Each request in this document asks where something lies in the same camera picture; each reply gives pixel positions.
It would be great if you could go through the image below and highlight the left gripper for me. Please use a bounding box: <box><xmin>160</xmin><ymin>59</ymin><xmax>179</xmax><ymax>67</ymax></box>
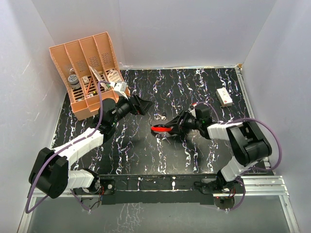
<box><xmin>110</xmin><ymin>92</ymin><xmax>154</xmax><ymax>126</ymax></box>

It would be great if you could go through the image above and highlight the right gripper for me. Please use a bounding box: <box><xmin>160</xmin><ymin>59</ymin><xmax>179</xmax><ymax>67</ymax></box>
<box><xmin>166</xmin><ymin>110</ymin><xmax>202</xmax><ymax>135</ymax></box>

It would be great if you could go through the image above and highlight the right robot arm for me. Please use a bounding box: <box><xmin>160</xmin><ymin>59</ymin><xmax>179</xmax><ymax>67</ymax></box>
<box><xmin>160</xmin><ymin>103</ymin><xmax>272</xmax><ymax>193</ymax></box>

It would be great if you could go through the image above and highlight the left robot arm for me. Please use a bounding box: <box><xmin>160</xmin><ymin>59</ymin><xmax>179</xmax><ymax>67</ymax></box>
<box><xmin>29</xmin><ymin>95</ymin><xmax>153</xmax><ymax>199</ymax></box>

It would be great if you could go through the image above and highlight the white blister pack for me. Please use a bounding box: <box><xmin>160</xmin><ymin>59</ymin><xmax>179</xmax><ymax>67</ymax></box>
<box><xmin>106</xmin><ymin>69</ymin><xmax>123</xmax><ymax>83</ymax></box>

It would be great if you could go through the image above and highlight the white paper packet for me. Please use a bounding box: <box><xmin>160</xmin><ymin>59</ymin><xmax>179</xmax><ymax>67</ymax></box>
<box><xmin>88</xmin><ymin>66</ymin><xmax>109</xmax><ymax>91</ymax></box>

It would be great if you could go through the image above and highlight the small white cardboard box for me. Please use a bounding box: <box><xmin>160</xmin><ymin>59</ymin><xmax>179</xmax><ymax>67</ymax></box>
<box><xmin>216</xmin><ymin>87</ymin><xmax>233</xmax><ymax>107</ymax></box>

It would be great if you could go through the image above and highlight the orange pencil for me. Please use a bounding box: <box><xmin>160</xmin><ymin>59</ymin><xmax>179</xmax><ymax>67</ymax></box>
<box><xmin>86</xmin><ymin>78</ymin><xmax>93</xmax><ymax>96</ymax></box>

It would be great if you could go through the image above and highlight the small white card box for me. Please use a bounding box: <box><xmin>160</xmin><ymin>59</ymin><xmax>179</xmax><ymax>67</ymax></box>
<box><xmin>82</xmin><ymin>76</ymin><xmax>89</xmax><ymax>84</ymax></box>

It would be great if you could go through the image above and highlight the orange plastic desk organizer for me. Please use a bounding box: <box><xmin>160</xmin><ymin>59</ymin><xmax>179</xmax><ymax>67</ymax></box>
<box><xmin>49</xmin><ymin>32</ymin><xmax>123</xmax><ymax>120</ymax></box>

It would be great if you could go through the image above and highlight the round grey tin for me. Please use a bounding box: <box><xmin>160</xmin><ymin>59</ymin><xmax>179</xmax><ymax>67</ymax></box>
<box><xmin>68</xmin><ymin>74</ymin><xmax>81</xmax><ymax>89</ymax></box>

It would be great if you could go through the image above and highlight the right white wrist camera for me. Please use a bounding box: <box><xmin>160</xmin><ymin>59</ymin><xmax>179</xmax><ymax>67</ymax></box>
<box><xmin>189</xmin><ymin>103</ymin><xmax>197</xmax><ymax>118</ymax></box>

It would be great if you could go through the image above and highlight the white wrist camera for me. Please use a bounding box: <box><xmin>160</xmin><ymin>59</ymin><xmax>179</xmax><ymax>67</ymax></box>
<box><xmin>189</xmin><ymin>103</ymin><xmax>197</xmax><ymax>118</ymax></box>
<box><xmin>110</xmin><ymin>81</ymin><xmax>128</xmax><ymax>99</ymax></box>

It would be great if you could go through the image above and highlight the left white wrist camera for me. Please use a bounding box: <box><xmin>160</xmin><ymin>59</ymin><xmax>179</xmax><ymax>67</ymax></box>
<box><xmin>110</xmin><ymin>81</ymin><xmax>128</xmax><ymax>99</ymax></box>

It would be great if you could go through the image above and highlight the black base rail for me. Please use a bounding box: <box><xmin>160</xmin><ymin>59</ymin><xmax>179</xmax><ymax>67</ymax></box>
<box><xmin>72</xmin><ymin>173</ymin><xmax>246</xmax><ymax>206</ymax></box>

